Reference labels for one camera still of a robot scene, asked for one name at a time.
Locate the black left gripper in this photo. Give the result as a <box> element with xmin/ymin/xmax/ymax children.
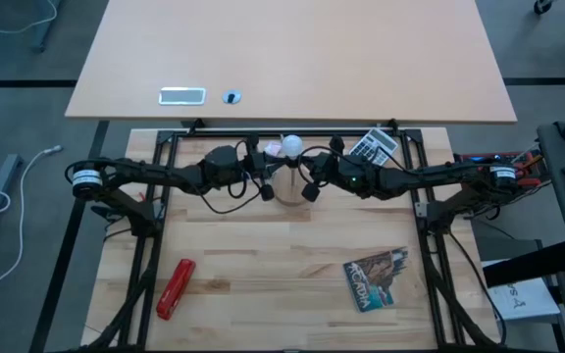
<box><xmin>199</xmin><ymin>135</ymin><xmax>283</xmax><ymax>201</ymax></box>

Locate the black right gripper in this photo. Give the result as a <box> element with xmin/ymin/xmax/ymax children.
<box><xmin>301</xmin><ymin>135</ymin><xmax>382</xmax><ymax>203</ymax></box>

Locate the clear plastic wrapper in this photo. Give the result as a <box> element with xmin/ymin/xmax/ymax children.
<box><xmin>261</xmin><ymin>139</ymin><xmax>286</xmax><ymax>158</ymax></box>

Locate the white lightbulb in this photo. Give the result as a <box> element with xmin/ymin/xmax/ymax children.
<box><xmin>281</xmin><ymin>133</ymin><xmax>305</xmax><ymax>159</ymax></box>

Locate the wooden base lamp with socket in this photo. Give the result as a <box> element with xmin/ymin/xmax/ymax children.
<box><xmin>271</xmin><ymin>156</ymin><xmax>313</xmax><ymax>207</ymax></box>

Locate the grey desk calculator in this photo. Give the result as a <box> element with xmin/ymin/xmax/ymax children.
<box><xmin>348</xmin><ymin>126</ymin><xmax>400</xmax><ymax>168</ymax></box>

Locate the Arcadia picture book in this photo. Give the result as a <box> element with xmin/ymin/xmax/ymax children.
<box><xmin>341</xmin><ymin>246</ymin><xmax>410</xmax><ymax>314</ymax></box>

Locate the light wooden desk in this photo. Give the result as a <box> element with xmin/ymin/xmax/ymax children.
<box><xmin>64</xmin><ymin>0</ymin><xmax>518</xmax><ymax>125</ymax></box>

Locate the red stapler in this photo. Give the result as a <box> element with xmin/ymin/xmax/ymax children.
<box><xmin>155</xmin><ymin>258</ymin><xmax>197</xmax><ymax>322</ymax></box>

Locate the red power supply unit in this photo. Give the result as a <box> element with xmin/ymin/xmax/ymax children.
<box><xmin>452</xmin><ymin>150</ymin><xmax>546</xmax><ymax>190</ymax></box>

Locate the white printed paper sheet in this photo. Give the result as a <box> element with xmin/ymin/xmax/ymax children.
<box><xmin>481</xmin><ymin>259</ymin><xmax>562</xmax><ymax>323</ymax></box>

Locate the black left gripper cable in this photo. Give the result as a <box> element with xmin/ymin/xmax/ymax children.
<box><xmin>196</xmin><ymin>185</ymin><xmax>262</xmax><ymax>216</ymax></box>

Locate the black aluminium rig frame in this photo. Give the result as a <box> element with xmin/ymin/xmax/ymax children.
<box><xmin>115</xmin><ymin>119</ymin><xmax>504</xmax><ymax>353</ymax></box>

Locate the silver desk cable hatch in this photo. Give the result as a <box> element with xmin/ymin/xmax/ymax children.
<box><xmin>158</xmin><ymin>86</ymin><xmax>207</xmax><ymax>107</ymax></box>

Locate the white floor cable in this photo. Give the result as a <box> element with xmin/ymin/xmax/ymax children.
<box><xmin>0</xmin><ymin>0</ymin><xmax>58</xmax><ymax>35</ymax></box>
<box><xmin>0</xmin><ymin>144</ymin><xmax>64</xmax><ymax>298</ymax></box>

